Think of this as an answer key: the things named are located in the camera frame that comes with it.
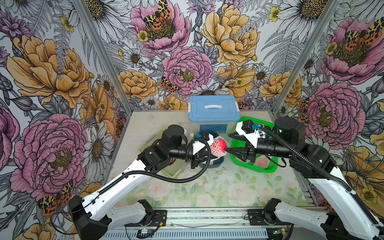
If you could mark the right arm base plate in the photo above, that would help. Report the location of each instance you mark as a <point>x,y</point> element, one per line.
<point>258,217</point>

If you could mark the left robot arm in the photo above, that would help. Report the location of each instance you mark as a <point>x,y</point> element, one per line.
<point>92,215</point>

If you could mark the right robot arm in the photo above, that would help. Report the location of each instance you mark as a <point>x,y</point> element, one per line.
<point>351,219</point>

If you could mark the dark teal plastic tray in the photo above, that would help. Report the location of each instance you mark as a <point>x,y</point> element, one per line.
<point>215,163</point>

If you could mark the aluminium front rail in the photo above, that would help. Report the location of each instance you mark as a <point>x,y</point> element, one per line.
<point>207,224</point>

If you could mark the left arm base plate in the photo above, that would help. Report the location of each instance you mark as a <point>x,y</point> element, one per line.
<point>152,219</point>

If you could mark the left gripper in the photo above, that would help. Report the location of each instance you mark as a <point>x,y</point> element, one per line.
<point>199,157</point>

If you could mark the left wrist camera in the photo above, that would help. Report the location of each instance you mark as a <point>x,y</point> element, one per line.
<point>200,140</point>

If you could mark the blue lidded storage box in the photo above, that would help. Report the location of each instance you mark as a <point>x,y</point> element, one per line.
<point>213,109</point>

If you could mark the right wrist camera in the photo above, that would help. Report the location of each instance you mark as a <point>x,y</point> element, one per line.
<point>250,131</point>

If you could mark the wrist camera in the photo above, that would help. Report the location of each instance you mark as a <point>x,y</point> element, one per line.
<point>200,140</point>
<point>250,131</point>

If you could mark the pale green perforated basket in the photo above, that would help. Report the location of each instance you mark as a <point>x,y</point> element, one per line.
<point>164,154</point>

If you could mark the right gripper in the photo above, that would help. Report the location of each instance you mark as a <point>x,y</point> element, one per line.
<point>249,149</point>

